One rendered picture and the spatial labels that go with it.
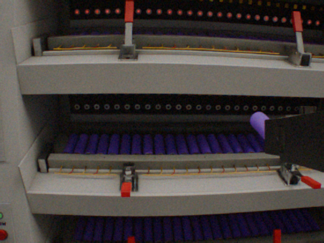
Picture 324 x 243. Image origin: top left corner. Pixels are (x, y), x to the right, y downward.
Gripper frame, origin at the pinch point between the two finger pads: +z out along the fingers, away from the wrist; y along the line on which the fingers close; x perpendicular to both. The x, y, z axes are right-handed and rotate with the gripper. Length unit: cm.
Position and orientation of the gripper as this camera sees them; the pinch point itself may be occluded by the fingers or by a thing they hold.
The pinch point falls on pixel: (302, 136)
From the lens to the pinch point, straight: 22.2
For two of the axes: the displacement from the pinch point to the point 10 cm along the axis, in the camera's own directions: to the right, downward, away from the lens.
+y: -10.0, 0.0, -0.6
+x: 0.0, 10.0, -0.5
